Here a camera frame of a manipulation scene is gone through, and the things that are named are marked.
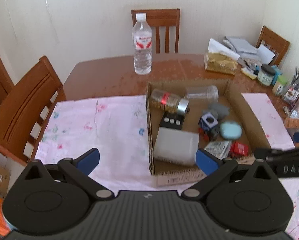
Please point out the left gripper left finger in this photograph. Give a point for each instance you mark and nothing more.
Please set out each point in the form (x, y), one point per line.
(76, 172)

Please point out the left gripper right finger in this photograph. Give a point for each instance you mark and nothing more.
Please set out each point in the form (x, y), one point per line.
(216, 171)

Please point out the clear case with label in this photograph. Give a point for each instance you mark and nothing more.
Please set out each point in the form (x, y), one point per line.
(219, 149)

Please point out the light blue round case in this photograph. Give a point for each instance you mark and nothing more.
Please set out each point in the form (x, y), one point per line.
(230, 130)

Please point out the white translucent plastic container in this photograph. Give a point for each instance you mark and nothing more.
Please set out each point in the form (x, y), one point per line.
(176, 146)

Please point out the black cube toy red buttons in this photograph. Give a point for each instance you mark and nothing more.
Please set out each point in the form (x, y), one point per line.
(207, 121)

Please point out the grey animal figurine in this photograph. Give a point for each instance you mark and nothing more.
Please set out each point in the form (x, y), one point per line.
(218, 110)

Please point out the black digital timer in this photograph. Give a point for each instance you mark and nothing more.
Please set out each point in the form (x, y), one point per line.
(172, 120)

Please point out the jar of golden capsules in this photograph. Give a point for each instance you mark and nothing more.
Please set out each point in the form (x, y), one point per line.
(169, 102)

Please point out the small red black toy car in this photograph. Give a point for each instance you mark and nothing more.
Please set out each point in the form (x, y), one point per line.
(210, 135)

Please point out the pen holder cup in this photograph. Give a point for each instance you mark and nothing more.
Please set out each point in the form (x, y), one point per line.
(291, 91)

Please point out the pink floral tablecloth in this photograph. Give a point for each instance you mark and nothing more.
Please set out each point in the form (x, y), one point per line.
(117, 127)

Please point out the small jar green lid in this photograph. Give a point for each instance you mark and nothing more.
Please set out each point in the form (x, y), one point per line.
(279, 85)

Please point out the small jar black lid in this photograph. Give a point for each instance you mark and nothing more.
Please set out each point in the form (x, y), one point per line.
(266, 75)

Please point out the wooden chair left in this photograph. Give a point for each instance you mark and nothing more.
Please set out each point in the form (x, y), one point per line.
(21, 109)

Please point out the pens bundle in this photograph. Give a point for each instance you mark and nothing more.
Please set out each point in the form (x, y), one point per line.
(249, 70)

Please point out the wooden chair far right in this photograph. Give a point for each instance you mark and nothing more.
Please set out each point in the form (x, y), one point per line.
(275, 43)

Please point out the stack of papers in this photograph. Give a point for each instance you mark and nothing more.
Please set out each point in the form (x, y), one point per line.
(247, 51)

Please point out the gold tissue pack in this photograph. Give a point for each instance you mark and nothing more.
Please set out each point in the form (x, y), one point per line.
(220, 59)

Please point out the clear water bottle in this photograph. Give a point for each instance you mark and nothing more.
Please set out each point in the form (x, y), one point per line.
(142, 42)

